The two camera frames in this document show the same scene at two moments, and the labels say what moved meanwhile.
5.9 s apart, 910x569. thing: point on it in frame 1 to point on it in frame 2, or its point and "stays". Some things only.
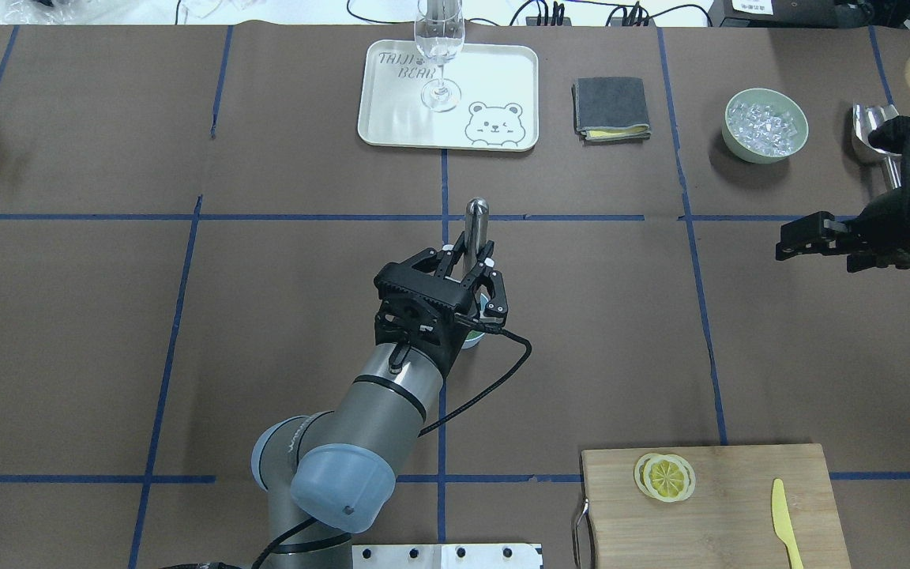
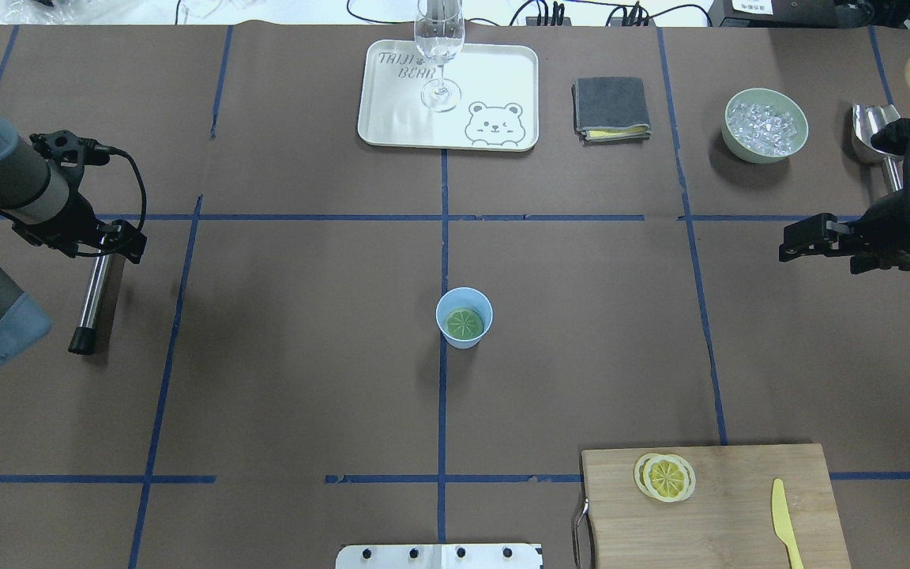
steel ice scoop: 864,118 stays
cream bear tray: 498,110 stays
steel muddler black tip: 476,234 to 83,339
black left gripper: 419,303 to 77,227
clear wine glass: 440,34 stays
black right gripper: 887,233 stays
